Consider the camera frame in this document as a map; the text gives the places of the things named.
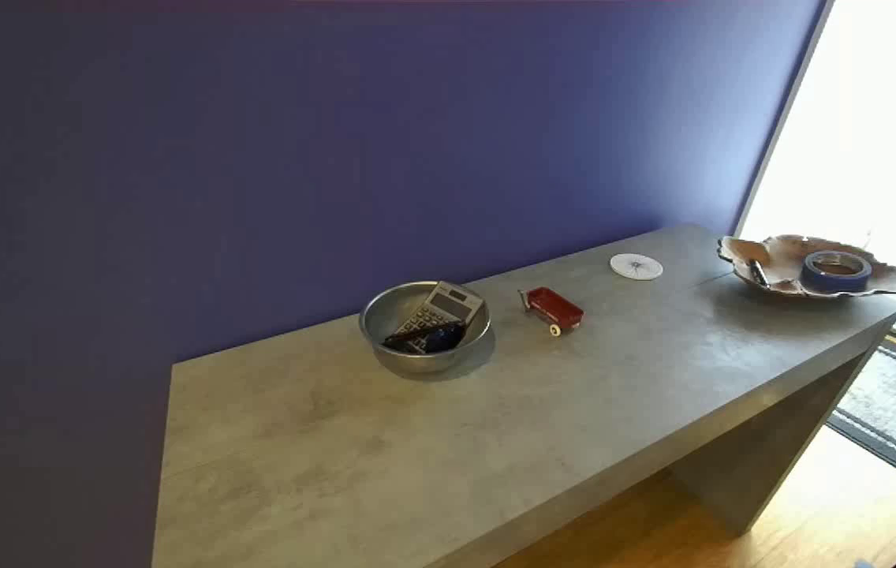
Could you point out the dark pen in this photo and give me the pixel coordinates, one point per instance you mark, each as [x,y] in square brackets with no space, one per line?
[757,272]

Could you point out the black key fob bundle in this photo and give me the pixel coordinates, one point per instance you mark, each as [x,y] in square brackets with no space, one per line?
[421,337]

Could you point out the round metal bowl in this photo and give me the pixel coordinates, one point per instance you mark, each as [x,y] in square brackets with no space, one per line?
[389,352]

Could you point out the wavy brown key bowl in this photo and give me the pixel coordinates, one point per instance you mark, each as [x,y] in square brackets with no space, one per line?
[773,257]

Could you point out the grey pocket calculator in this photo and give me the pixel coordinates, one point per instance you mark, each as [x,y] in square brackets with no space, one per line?
[453,305]

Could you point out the small red toy wagon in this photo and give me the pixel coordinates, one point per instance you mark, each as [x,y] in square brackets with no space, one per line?
[553,305]

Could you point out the grey concrete console table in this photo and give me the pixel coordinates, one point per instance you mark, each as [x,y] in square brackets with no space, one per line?
[594,389]

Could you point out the round white coaster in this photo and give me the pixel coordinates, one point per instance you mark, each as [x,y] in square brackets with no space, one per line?
[636,265]

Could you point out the blue masking tape roll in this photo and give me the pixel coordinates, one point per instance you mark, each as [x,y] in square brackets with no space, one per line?
[834,276]

